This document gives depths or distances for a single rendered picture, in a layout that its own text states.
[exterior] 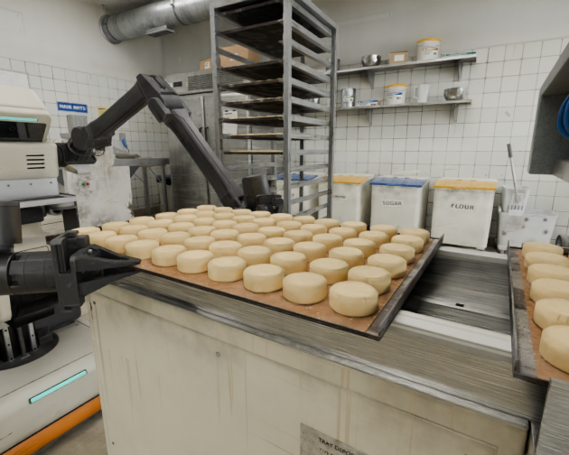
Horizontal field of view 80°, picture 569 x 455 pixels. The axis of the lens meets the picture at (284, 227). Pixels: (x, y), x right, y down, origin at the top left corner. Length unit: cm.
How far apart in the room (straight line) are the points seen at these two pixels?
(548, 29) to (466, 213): 192
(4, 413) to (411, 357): 133
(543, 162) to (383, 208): 316
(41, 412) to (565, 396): 148
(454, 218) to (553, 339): 347
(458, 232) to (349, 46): 259
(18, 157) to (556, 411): 137
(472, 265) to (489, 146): 377
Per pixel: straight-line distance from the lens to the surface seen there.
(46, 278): 55
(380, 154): 451
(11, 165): 138
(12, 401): 152
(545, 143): 79
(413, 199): 380
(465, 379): 38
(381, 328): 32
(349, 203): 398
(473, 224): 379
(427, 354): 37
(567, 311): 41
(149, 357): 64
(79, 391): 160
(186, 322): 54
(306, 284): 37
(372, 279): 40
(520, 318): 42
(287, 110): 179
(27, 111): 133
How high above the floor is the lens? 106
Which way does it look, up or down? 13 degrees down
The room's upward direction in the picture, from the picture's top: straight up
